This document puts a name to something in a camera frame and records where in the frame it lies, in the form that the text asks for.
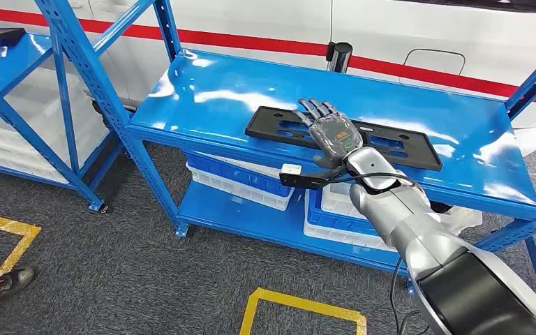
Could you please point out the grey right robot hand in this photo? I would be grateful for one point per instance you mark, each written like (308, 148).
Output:
(337, 136)

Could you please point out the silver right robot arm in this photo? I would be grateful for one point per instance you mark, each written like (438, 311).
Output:
(406, 217)

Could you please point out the blue plastic crate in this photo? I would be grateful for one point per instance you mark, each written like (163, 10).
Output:
(231, 173)
(332, 217)

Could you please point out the white car body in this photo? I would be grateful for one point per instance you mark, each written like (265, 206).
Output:
(434, 27)

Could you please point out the yellow floor tape square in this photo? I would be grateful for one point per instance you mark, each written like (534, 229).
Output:
(305, 305)
(4, 223)

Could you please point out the translucent white crate stack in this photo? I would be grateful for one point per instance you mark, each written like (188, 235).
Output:
(32, 115)

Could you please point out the person's shoe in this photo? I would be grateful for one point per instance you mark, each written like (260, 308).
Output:
(18, 277)

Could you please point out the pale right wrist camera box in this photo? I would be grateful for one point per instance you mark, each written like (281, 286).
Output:
(291, 169)

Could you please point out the chrome and black stanchion post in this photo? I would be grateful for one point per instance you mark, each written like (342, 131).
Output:
(339, 57)

